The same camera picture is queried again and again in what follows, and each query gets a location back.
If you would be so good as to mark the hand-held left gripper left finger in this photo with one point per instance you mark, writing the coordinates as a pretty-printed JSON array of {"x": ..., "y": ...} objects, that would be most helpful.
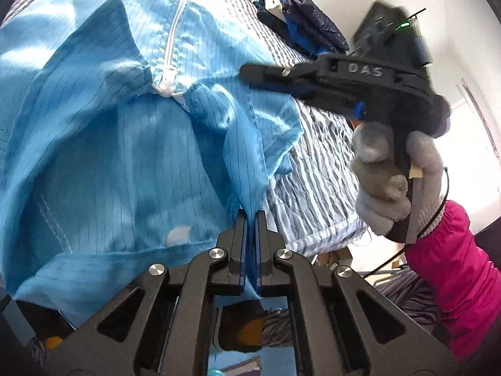
[{"x": 238, "y": 250}]

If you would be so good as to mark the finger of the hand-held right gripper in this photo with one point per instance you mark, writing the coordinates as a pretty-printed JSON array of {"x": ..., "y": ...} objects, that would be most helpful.
[
  {"x": 297, "y": 86},
  {"x": 266, "y": 73}
]

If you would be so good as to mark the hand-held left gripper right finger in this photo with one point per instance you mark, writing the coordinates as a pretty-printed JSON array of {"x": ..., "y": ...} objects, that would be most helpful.
[{"x": 263, "y": 254}]

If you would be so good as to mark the light blue jacket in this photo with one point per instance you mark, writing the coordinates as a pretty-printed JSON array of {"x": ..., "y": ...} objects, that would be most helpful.
[{"x": 117, "y": 145}]

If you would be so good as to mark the person's right forearm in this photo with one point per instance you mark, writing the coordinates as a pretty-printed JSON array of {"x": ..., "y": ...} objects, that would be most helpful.
[{"x": 450, "y": 274}]

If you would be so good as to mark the person's right hand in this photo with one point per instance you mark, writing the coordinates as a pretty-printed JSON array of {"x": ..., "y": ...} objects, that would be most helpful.
[{"x": 375, "y": 188}]

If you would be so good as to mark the blue folded garment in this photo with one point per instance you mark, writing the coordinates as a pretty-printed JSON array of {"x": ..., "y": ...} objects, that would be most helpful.
[{"x": 295, "y": 31}]

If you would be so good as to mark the dark folded garment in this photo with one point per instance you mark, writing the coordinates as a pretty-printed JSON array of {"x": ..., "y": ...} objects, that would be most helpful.
[{"x": 270, "y": 19}]

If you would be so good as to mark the dark slipper orange inside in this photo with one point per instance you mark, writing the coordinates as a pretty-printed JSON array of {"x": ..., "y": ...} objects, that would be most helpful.
[
  {"x": 47, "y": 329},
  {"x": 238, "y": 321}
]

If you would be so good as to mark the striped bed sheet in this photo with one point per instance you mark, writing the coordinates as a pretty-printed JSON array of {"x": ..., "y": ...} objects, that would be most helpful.
[{"x": 321, "y": 164}]

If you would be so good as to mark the grey striped cloth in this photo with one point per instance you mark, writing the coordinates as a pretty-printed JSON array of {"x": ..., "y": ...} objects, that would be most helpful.
[{"x": 403, "y": 293}]

